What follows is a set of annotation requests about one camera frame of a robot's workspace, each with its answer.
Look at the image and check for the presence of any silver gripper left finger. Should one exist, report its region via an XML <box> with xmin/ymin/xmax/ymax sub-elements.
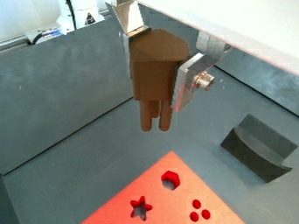
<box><xmin>106</xmin><ymin>0</ymin><xmax>151</xmax><ymax>76</ymax></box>

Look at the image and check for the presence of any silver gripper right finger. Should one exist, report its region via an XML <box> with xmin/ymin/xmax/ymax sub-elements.
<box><xmin>173</xmin><ymin>31</ymin><xmax>231</xmax><ymax>111</ymax></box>

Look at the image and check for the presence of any brown three prong peg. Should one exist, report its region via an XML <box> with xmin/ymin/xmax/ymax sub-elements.
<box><xmin>130</xmin><ymin>29</ymin><xmax>190</xmax><ymax>131</ymax></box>

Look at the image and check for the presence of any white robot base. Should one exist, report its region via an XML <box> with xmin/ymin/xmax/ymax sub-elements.
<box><xmin>57</xmin><ymin>0</ymin><xmax>105</xmax><ymax>32</ymax></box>

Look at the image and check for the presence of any dark grey curved block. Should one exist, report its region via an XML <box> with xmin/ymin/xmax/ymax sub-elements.
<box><xmin>221</xmin><ymin>114</ymin><xmax>298</xmax><ymax>183</ymax></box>

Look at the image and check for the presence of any red shape sorter board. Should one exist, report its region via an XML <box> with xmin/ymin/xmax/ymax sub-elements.
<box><xmin>82</xmin><ymin>152</ymin><xmax>246</xmax><ymax>224</ymax></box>

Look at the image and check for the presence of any black cable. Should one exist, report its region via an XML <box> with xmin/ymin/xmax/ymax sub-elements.
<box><xmin>31</xmin><ymin>0</ymin><xmax>78</xmax><ymax>46</ymax></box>

